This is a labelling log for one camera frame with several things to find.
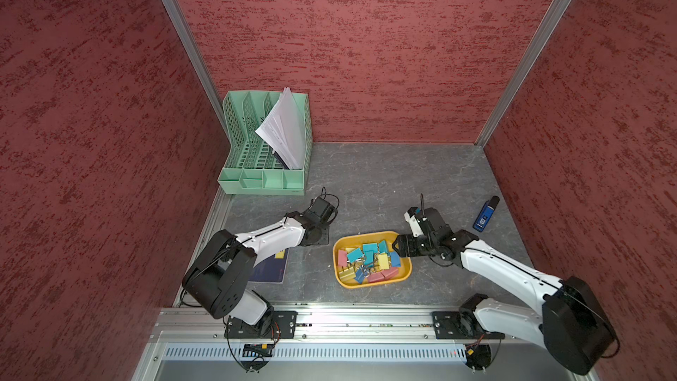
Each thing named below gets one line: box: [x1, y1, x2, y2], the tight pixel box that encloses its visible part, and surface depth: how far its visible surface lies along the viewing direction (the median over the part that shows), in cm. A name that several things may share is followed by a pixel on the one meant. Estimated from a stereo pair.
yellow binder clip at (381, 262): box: [373, 252, 390, 273], surface depth 85 cm
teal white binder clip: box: [362, 243, 380, 254], surface depth 89 cm
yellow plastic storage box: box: [332, 231, 384, 290], surface depth 87 cm
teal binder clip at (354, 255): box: [346, 247, 365, 263], surface depth 86 cm
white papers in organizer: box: [255, 86, 307, 170], surface depth 98 cm
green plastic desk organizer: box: [216, 89, 313, 196], surface depth 105 cm
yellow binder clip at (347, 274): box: [338, 264, 357, 282], surface depth 83 cm
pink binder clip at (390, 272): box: [380, 266, 399, 280], surface depth 84 cm
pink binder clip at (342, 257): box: [338, 249, 348, 267], surface depth 85 cm
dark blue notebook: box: [247, 248, 289, 284], surface depth 85 cm
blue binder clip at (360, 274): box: [354, 265, 368, 284], surface depth 83 cm
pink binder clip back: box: [368, 271, 386, 284], surface depth 84 cm
